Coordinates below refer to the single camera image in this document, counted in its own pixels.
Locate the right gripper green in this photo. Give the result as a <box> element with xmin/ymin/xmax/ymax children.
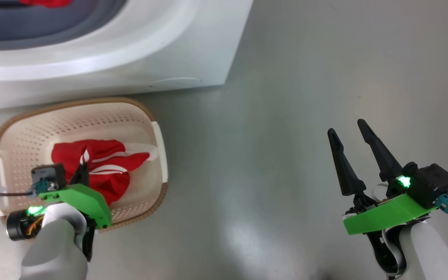
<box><xmin>327</xmin><ymin>119</ymin><xmax>439</xmax><ymax>236</ymax></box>

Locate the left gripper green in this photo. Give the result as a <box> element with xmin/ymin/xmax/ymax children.
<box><xmin>6</xmin><ymin>163</ymin><xmax>112</xmax><ymax>242</ymax></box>

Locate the red garment with white stripes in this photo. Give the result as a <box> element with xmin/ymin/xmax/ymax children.
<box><xmin>51</xmin><ymin>139</ymin><xmax>158</xmax><ymax>207</ymax></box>

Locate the cream perforated laundry basket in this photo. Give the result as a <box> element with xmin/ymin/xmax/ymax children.
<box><xmin>0</xmin><ymin>97</ymin><xmax>169</xmax><ymax>233</ymax></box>

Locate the white washing machine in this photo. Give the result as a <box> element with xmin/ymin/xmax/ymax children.
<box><xmin>0</xmin><ymin>0</ymin><xmax>254</xmax><ymax>112</ymax></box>

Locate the grey rubber door gasket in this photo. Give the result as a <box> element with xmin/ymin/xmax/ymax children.
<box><xmin>0</xmin><ymin>0</ymin><xmax>127</xmax><ymax>51</ymax></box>

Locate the left camera cable teal plug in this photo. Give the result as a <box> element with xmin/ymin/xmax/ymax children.
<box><xmin>0</xmin><ymin>178</ymin><xmax>59</xmax><ymax>199</ymax></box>

